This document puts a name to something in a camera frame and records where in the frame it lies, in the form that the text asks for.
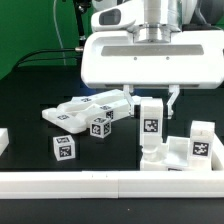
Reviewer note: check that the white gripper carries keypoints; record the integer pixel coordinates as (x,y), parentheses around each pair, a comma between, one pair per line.
(192,59)

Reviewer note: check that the white chair seat part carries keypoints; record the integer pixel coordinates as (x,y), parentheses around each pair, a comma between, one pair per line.
(174,156)

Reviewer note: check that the white flat chair part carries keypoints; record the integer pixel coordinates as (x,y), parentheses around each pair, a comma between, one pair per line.
(64,120)

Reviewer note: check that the white long bar part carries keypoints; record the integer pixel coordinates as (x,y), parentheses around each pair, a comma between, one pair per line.
(114,111)

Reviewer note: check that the white tagged cube middle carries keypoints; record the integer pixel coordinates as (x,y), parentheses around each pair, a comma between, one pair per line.
(100,127)

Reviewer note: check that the white tagged cube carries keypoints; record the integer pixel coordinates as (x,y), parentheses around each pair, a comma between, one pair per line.
(64,147)
(100,127)

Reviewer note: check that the white bar part upper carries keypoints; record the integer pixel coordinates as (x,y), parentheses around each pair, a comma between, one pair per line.
(83,102)

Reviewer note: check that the white tagged cube front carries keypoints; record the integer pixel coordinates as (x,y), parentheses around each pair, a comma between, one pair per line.
(64,147)

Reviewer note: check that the white left fence piece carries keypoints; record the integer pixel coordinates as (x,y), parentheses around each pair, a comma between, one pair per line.
(4,139)

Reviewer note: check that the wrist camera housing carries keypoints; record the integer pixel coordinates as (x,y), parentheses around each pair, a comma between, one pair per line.
(111,19)

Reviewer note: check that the white right fence rail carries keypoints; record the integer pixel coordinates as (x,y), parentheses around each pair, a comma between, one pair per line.
(217,159)

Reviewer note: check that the white fence rail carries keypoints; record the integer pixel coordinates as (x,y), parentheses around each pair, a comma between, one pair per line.
(111,184)
(217,159)

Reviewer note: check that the white front fence rail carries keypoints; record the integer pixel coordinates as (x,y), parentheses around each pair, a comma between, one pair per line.
(111,184)

